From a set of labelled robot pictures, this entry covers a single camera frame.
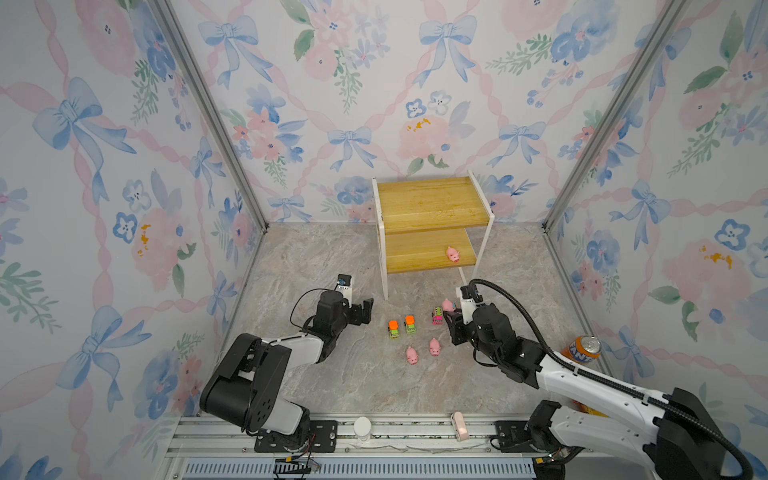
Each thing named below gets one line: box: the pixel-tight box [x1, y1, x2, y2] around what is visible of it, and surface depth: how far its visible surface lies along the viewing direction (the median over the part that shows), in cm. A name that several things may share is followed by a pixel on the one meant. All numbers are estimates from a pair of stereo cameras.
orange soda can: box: [561, 335, 602, 364], surface depth 80 cm
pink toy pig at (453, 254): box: [446, 246, 461, 262], surface depth 90 cm
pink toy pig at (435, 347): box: [429, 338, 441, 357], surface depth 89 cm
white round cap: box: [354, 416, 372, 437], surface depth 71 cm
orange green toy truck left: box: [388, 320, 401, 340], surface depth 92 cm
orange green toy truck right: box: [404, 315, 417, 335], surface depth 93 cm
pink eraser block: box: [453, 411, 469, 441], surface depth 75 cm
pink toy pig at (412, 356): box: [406, 346, 419, 365], surface depth 88 cm
